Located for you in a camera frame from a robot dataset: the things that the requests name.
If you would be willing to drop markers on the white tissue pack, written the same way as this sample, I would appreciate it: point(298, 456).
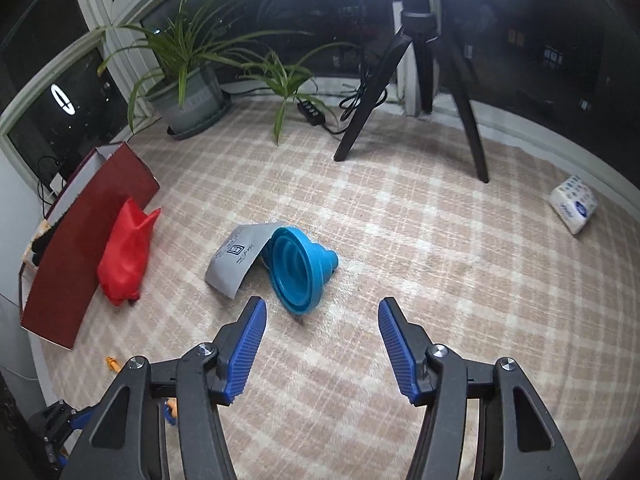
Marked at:
point(575, 205)

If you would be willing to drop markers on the potted green plant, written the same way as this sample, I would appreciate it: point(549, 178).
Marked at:
point(192, 95)

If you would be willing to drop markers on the black fuzzy glove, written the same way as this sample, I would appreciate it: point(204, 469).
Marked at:
point(42, 245)

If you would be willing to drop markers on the grey foil pouch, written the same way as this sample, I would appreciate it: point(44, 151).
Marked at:
point(235, 260)

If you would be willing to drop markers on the black power strip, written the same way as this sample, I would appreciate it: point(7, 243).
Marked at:
point(310, 111)

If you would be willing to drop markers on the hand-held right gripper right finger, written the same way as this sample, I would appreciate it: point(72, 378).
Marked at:
point(400, 350)

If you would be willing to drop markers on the red cardboard box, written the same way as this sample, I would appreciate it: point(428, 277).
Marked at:
point(100, 220)

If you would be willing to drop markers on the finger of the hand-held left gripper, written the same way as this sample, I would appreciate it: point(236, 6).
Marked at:
point(57, 422)

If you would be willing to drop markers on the blue collapsible funnel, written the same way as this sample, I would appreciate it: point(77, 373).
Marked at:
point(305, 270)

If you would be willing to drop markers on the beige plaid blanket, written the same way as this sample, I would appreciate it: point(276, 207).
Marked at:
point(400, 240)

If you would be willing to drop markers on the black tripod stand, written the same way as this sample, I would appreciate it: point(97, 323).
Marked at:
point(425, 60)

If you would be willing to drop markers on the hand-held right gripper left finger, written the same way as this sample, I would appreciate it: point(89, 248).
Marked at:
point(245, 350)

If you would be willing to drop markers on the red cloth bag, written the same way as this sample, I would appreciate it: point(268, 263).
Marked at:
point(127, 255)

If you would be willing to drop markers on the small green plantlet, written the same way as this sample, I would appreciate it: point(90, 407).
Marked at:
point(285, 75)

